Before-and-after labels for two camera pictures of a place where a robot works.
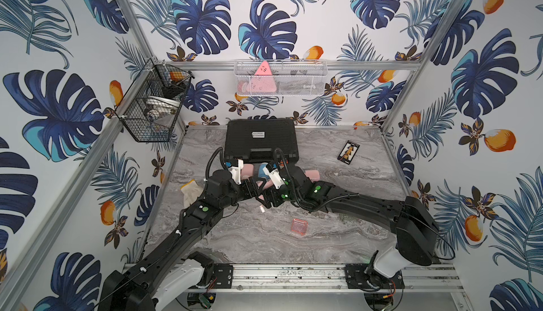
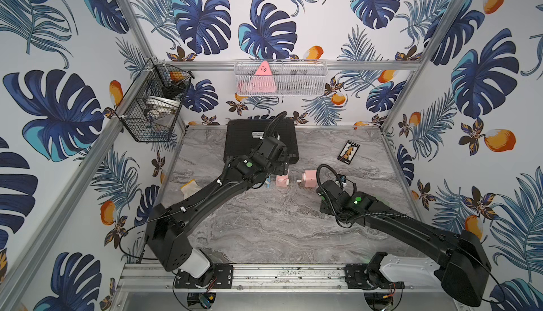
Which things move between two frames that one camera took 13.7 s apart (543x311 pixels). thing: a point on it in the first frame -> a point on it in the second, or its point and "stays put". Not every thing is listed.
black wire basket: x=150 y=107 stays put
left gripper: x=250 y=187 -> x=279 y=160
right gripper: x=271 y=192 -> x=322 y=208
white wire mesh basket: x=277 y=78 stays put
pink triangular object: x=263 y=80 stays put
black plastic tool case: x=256 y=139 stays put
